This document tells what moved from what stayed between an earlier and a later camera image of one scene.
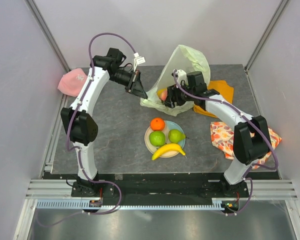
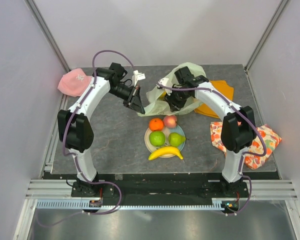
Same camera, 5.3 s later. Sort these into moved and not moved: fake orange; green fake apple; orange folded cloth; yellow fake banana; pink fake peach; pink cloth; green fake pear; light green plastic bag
Moved: green fake pear; light green plastic bag; yellow fake banana; pink fake peach
Not moved: fake orange; orange folded cloth; pink cloth; green fake apple
